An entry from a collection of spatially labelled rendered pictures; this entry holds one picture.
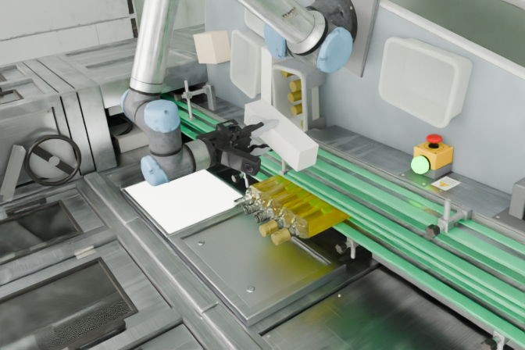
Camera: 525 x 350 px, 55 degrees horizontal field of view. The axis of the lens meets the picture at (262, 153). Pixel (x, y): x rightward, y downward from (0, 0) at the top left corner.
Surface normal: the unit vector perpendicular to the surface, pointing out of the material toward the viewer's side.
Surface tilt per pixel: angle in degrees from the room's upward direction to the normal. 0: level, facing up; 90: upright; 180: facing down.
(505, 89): 0
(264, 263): 91
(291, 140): 90
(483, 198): 90
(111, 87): 90
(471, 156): 0
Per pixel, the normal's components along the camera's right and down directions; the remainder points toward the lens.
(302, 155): 0.57, 0.55
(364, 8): -0.82, 0.35
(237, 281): -0.07, -0.90
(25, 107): 0.57, 0.32
